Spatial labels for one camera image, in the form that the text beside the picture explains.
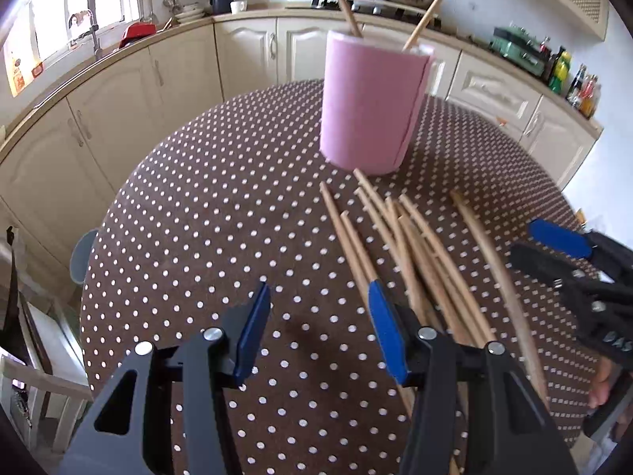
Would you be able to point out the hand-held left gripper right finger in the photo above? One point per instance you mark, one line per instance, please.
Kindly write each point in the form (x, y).
(388, 336)

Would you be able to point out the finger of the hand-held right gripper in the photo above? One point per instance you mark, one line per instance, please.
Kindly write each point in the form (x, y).
(544, 262)
(559, 238)

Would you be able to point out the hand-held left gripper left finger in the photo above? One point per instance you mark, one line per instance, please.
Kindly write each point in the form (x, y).
(252, 336)

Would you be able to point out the pile of wooden chopsticks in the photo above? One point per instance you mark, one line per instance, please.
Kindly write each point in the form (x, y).
(420, 252)

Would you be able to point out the pink cup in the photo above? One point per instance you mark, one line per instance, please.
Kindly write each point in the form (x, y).
(371, 109)

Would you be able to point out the person's right hand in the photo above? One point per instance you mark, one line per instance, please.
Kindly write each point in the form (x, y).
(602, 383)

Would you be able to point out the brown polka-dot tablecloth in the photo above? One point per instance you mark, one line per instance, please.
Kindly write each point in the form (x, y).
(222, 208)

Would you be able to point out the orange liquid bottle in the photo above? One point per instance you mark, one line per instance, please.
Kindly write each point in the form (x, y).
(589, 99)

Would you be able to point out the dark sauce bottle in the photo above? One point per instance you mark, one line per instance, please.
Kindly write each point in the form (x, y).
(576, 84)

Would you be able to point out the green yellow bottle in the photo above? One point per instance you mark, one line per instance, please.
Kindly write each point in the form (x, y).
(561, 72)

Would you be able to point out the green countertop appliance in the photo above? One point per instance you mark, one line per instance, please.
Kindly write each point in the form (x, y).
(517, 49)

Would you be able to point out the white wooden chair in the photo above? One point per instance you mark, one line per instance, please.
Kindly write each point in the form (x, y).
(49, 383)

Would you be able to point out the cream kitchen base cabinets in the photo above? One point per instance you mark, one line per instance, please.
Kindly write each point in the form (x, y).
(123, 89)

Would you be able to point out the black gas stove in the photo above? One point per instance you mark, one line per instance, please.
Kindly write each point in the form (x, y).
(376, 7)

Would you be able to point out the beige kitchen countertop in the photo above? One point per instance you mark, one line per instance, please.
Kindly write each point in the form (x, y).
(163, 34)

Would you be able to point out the red plastic container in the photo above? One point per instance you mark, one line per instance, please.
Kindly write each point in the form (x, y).
(138, 33)

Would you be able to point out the white mug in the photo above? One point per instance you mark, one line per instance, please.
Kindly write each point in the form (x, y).
(238, 7)

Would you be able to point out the stack of white plates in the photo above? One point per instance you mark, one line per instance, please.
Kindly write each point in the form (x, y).
(190, 12)

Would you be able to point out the metal kitchen faucet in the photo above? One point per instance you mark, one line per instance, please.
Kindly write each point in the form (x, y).
(94, 34)

